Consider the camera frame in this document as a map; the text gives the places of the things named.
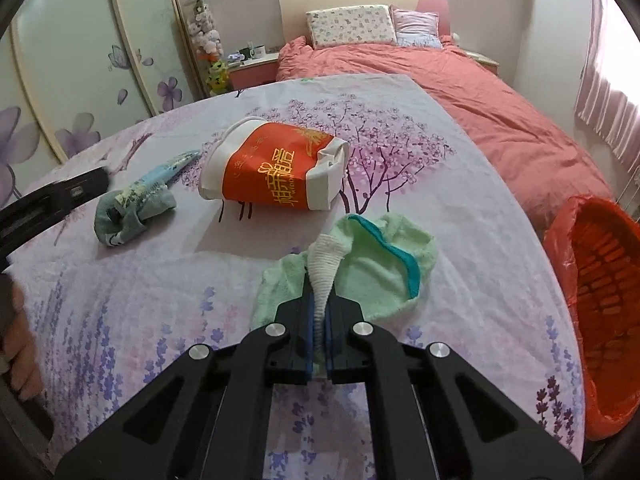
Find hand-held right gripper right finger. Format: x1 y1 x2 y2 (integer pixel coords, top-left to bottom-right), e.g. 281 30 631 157
324 295 586 480

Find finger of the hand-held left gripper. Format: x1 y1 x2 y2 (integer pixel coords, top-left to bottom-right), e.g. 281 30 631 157
0 166 111 271

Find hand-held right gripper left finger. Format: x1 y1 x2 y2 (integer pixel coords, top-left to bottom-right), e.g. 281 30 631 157
52 294 315 480

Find white ribbed paper towel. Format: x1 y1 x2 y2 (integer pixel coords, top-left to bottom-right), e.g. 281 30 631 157
305 232 353 321

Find blue patterned sock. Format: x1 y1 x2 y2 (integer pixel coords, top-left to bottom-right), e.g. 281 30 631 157
95 149 202 248

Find orange trash basket with liner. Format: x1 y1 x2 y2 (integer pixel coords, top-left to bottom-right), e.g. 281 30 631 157
542 195 640 442

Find person's left hand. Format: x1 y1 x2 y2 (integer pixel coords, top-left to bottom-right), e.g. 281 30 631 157
0 292 43 401

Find light green towel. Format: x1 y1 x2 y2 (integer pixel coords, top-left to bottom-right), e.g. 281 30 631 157
250 212 438 331

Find floral sliding door wardrobe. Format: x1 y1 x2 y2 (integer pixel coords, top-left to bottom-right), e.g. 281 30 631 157
0 0 206 201

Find orange white tissue pack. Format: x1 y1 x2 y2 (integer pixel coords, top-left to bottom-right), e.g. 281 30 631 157
197 116 351 211

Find yellow green plush toy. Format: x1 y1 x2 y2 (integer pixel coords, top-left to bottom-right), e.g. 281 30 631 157
205 57 231 96

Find hanging plush toys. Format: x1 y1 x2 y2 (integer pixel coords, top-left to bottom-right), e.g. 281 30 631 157
186 0 223 58

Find pink nightstand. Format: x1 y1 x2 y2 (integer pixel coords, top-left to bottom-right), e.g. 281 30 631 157
227 55 281 93

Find pink duvet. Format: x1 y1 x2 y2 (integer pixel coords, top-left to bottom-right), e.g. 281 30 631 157
275 35 616 231

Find white floral pillow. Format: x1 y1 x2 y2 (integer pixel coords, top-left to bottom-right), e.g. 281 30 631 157
306 4 398 51

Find beige nightstand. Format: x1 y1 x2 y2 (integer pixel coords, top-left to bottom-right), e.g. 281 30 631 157
462 50 501 78

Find pink striped pillow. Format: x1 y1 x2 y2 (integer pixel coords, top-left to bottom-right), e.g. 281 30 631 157
390 6 445 50

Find pink striped curtain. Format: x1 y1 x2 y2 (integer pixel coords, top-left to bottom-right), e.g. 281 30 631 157
575 0 640 176

